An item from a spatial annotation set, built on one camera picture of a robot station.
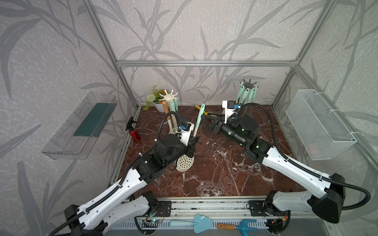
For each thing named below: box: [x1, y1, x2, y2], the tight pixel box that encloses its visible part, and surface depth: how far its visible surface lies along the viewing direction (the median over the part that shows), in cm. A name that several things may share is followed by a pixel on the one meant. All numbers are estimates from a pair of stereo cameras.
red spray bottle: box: [125, 116, 142, 143], surface depth 95 cm
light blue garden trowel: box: [169, 214, 213, 234], surface depth 71 cm
